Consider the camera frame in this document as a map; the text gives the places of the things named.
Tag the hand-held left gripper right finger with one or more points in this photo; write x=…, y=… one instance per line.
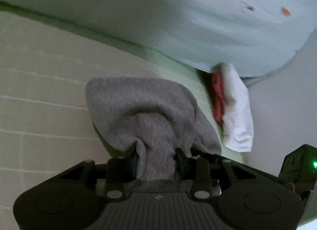
x=179, y=164

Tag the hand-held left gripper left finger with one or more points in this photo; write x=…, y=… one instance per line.
x=133, y=166

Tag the grey shirt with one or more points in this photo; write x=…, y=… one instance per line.
x=148, y=111

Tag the white folded garment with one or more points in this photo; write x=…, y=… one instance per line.
x=239, y=116

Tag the red folded garment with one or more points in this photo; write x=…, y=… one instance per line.
x=218, y=96

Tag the green checked bed sheet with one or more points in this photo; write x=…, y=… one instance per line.
x=44, y=96

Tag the carrot print quilt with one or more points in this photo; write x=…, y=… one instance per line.
x=185, y=16

